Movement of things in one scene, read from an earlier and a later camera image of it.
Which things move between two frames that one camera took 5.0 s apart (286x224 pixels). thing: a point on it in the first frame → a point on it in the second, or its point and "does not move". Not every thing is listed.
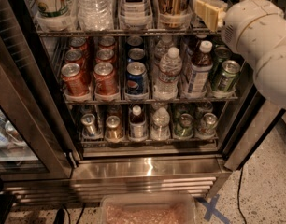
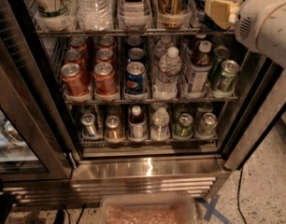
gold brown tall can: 175,9 does not move
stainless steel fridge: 118,90 does not move
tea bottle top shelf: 135,10 does not move
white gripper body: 250,19 → 250,21
